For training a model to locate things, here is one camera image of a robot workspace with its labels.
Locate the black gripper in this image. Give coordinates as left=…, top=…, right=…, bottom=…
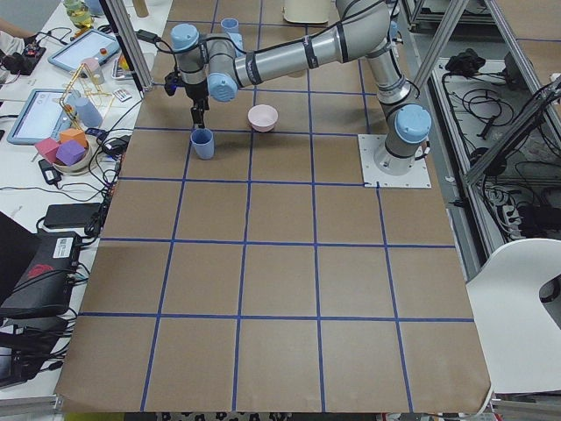
left=182, top=81, right=209, bottom=129

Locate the blue cup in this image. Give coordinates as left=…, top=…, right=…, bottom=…
left=190, top=128, right=215, bottom=160
left=220, top=18, right=244, bottom=56

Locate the black power adapter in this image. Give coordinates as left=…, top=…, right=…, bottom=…
left=43, top=203, right=101, bottom=229

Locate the teach pendant tablet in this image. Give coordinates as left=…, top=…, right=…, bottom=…
left=47, top=29, right=120, bottom=71
left=7, top=89, right=82, bottom=145

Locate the bowl with foam blocks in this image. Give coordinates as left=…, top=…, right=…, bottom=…
left=35, top=128, right=93, bottom=175

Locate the white chair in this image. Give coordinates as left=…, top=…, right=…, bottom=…
left=466, top=239, right=560, bottom=394

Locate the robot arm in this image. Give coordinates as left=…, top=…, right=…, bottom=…
left=165, top=1, right=432, bottom=175

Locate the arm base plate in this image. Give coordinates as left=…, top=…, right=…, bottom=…
left=358, top=134, right=431, bottom=189

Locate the pink bowl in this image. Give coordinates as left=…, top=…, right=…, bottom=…
left=247, top=104, right=279, bottom=132

